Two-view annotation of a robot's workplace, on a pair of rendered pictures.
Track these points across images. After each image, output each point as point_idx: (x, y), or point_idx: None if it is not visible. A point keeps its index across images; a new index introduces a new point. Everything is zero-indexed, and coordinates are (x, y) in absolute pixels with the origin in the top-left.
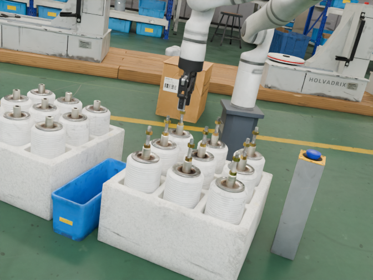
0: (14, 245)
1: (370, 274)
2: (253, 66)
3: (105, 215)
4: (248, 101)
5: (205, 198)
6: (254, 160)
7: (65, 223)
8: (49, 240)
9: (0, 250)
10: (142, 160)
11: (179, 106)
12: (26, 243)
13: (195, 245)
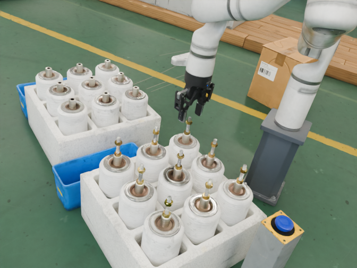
0: (22, 196)
1: None
2: (301, 85)
3: (82, 200)
4: (290, 121)
5: None
6: (233, 199)
7: (59, 192)
8: (47, 201)
9: (9, 197)
10: (109, 166)
11: (179, 118)
12: (31, 198)
13: (124, 264)
